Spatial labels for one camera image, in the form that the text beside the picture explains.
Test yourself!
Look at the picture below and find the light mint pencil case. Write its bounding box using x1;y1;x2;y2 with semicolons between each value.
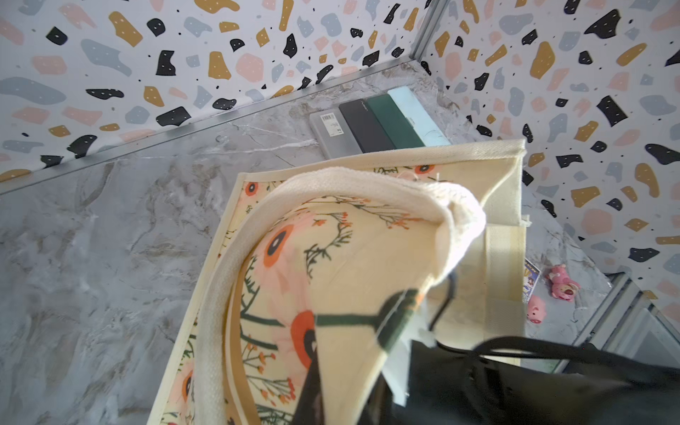
388;87;451;147

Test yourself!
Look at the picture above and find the dark green book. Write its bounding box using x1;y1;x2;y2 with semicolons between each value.
366;94;424;150

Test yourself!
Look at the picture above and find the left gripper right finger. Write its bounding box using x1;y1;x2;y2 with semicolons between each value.
374;289;420;353

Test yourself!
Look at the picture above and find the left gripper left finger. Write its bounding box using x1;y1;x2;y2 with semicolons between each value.
291;351;325;425

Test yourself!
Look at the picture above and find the cream floral canvas bag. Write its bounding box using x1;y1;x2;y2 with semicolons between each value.
149;139;529;424

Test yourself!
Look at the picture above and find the playing card box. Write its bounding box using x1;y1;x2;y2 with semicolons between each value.
522;260;541;304

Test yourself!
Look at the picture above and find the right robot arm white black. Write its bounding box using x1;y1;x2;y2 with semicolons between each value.
389;336;679;424

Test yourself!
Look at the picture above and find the translucent grey pencil case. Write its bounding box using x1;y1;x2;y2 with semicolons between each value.
309;108;362;159

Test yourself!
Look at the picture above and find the black pencil case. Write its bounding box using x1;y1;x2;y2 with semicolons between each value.
338;99;395;153

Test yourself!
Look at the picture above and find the small pink toy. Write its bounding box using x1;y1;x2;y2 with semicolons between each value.
547;264;581;303
527;296;547;324

